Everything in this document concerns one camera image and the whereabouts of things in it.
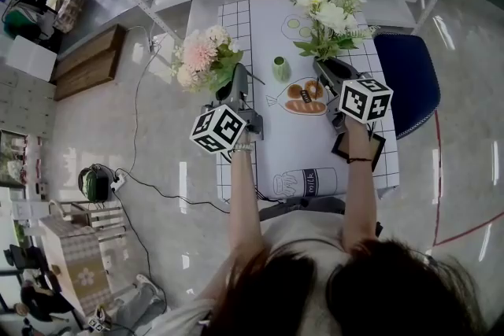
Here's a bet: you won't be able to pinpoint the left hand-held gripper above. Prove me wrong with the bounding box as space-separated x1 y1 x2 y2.
188 62 265 155

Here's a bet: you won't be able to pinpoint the pink flower bouquet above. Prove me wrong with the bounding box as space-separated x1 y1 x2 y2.
169 25 267 95

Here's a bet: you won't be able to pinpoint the white power strip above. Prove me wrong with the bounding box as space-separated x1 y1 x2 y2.
113 168 129 192

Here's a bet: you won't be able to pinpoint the white grid-pattern tablecloth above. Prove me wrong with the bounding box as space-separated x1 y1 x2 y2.
216 0 401 205

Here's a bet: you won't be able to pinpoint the person's light shirt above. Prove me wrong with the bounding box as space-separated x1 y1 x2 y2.
149 210 351 336

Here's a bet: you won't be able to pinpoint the light wooden slatted rack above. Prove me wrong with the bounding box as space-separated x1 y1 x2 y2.
49 198 131 245

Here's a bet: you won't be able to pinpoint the person's left forearm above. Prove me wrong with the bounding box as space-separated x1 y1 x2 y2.
226 147 265 260

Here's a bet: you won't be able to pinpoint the green vase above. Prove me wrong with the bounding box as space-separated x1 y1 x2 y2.
271 56 292 83

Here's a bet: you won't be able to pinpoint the navy blue chair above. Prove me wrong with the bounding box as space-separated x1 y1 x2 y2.
372 33 442 141

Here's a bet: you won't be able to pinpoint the person's right forearm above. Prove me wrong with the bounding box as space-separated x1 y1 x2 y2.
339 117 379 253

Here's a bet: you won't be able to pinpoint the checkered cloth covered cart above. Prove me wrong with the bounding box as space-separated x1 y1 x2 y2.
37 214 115 318

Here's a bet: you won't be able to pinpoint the white box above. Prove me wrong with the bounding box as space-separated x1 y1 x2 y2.
6 35 59 83

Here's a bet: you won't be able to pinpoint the black picture frame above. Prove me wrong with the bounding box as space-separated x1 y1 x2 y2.
331 131 387 173

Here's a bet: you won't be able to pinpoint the green and black device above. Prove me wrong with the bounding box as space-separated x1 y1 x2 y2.
77 164 113 204

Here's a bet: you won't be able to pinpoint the person's grey trousers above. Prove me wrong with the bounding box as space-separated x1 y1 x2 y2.
258 196 347 221

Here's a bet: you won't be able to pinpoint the white flower bouquet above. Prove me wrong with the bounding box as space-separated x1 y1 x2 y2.
285 0 379 64

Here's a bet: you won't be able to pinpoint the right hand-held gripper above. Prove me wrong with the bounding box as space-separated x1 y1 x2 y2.
313 58 395 135

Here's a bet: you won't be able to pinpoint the black power cable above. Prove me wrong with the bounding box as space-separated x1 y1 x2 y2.
117 167 232 216

